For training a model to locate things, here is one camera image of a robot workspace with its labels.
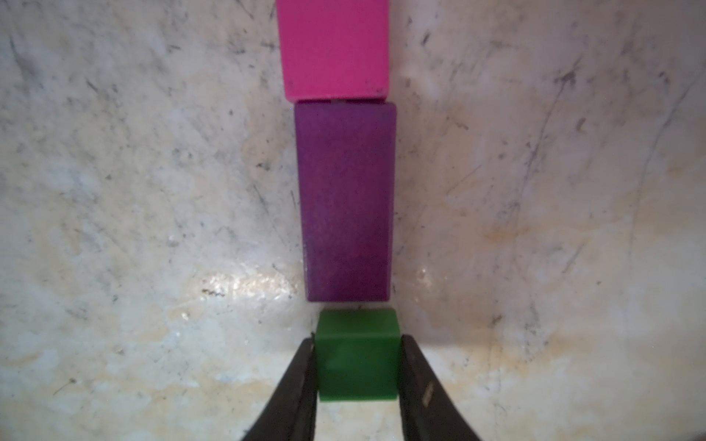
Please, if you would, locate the purple block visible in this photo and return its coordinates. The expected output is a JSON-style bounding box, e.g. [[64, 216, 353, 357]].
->
[[294, 102, 396, 302]]

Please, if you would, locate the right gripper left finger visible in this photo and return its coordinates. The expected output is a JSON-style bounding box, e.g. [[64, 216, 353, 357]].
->
[[243, 337, 318, 441]]

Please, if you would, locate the pink block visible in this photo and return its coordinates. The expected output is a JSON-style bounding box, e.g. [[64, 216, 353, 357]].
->
[[276, 0, 390, 103]]

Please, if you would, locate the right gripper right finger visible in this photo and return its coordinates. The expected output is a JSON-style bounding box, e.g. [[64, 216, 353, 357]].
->
[[398, 334, 481, 441]]

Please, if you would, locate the green cube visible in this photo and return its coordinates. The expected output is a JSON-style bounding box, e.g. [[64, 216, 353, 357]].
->
[[314, 309, 402, 402]]

